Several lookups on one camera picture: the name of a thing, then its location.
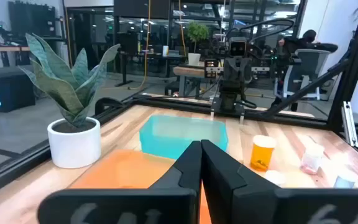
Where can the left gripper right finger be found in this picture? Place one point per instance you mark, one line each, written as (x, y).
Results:
(244, 202)

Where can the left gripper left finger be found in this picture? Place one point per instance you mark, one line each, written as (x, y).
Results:
(166, 202)

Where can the small orange pill bottle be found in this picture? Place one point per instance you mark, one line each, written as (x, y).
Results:
(261, 155)

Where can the translucent white pill bottle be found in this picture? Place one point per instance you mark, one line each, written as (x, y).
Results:
(345, 180)

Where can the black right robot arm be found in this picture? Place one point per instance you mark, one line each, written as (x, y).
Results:
(232, 96)

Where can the teal translucent plastic bin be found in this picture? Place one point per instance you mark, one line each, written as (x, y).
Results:
(179, 137)

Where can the small white tree pot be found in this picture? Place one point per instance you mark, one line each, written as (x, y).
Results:
(194, 59)

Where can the wooden office desk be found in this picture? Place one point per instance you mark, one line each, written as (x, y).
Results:
(188, 72)

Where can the small green potted tree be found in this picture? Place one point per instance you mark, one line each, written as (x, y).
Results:
(197, 32)

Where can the orange mat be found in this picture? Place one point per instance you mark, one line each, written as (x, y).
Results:
(120, 171)

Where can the grey office chair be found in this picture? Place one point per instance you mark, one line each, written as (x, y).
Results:
(309, 68)

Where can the person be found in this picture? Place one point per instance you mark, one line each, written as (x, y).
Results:
(306, 42)

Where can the clear bottle with pink pills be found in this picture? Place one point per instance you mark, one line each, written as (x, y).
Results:
(312, 160)

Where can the black computer case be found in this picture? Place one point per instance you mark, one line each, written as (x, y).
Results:
(11, 91)

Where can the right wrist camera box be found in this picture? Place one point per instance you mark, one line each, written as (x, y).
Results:
(238, 46)

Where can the black aluminium table frame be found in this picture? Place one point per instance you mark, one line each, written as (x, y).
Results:
(354, 62)

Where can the silver aluminium bracket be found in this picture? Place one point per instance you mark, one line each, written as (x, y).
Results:
(350, 124)

